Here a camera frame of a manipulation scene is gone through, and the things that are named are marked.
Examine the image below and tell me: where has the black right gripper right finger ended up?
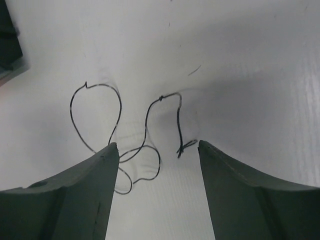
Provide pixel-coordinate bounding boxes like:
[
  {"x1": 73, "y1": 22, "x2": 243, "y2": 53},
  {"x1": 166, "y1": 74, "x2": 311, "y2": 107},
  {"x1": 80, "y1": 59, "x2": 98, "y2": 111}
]
[{"x1": 198, "y1": 140, "x2": 320, "y2": 240}]

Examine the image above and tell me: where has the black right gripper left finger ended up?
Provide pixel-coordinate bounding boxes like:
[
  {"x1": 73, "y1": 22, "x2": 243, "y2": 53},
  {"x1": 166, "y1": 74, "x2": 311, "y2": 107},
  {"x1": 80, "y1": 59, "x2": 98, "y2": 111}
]
[{"x1": 0, "y1": 142, "x2": 119, "y2": 240}]

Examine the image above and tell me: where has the black cable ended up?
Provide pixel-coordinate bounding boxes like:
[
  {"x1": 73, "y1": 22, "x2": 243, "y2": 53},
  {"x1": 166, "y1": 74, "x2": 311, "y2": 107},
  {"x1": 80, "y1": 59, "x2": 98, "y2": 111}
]
[{"x1": 69, "y1": 81, "x2": 198, "y2": 195}]

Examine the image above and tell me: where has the black plastic bin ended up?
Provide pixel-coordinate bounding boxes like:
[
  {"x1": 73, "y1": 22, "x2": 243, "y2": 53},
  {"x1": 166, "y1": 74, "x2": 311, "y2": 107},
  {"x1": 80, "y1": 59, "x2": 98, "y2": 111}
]
[{"x1": 0, "y1": 0, "x2": 30, "y2": 85}]

